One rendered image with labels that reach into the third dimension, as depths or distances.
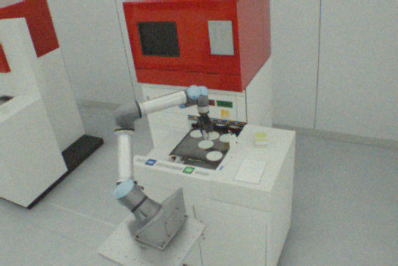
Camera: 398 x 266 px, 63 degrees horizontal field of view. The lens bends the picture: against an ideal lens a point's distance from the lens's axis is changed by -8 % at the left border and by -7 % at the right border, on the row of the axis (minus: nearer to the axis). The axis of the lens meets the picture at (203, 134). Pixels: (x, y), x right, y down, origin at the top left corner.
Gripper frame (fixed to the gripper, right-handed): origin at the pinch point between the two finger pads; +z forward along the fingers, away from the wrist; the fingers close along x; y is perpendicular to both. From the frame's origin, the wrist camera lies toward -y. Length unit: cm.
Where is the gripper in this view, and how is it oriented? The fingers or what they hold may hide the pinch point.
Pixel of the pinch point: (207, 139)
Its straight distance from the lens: 225.5
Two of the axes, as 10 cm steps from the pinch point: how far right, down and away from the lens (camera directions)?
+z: 1.0, 8.5, 5.2
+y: -3.2, -4.7, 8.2
